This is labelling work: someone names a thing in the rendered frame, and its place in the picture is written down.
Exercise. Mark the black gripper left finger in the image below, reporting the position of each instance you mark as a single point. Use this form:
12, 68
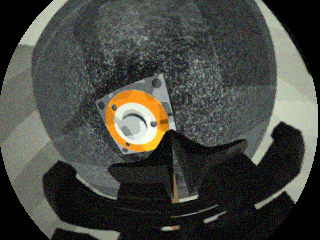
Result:
157, 168

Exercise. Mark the white square base plate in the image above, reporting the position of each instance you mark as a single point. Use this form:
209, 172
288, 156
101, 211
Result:
133, 126

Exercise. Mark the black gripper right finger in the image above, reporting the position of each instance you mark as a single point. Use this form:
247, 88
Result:
195, 159

